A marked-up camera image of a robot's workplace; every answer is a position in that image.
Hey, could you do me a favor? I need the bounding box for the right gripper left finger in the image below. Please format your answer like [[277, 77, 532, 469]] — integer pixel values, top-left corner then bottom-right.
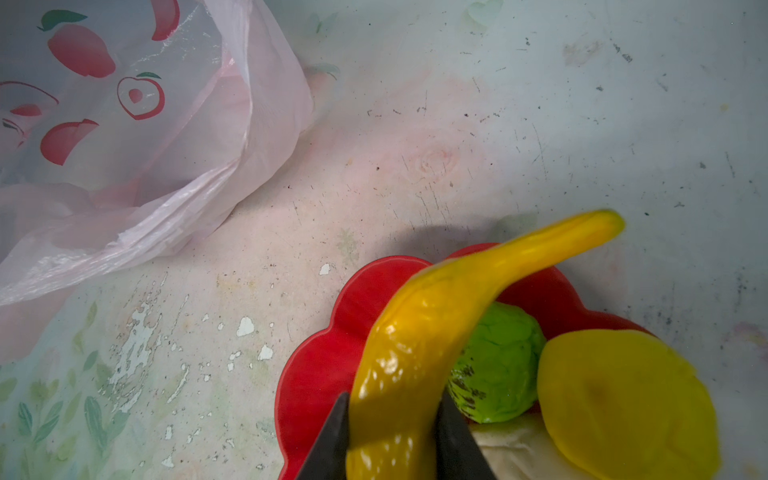
[[296, 392, 350, 480]]

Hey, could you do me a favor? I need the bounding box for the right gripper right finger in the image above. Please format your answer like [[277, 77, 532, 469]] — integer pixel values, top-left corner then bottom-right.
[[435, 389, 496, 480]]

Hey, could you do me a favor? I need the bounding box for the beige fake fruit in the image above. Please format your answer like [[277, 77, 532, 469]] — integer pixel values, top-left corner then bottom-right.
[[469, 413, 594, 480]]

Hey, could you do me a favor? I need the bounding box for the green fake kiwi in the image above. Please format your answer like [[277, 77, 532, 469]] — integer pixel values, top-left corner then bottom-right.
[[448, 302, 546, 424]]

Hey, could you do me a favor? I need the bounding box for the yellow fake banana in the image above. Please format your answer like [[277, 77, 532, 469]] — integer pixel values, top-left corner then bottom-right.
[[345, 209, 625, 479]]

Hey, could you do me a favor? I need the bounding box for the yellow fake lemon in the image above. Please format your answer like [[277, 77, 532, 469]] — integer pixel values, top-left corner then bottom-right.
[[537, 329, 721, 479]]

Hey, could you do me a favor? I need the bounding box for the pink plastic bag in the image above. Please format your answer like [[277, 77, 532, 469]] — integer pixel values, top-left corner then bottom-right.
[[1, 1, 313, 306]]

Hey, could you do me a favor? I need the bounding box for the red flower-shaped plate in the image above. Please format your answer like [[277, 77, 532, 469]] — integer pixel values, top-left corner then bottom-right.
[[275, 256, 638, 479]]

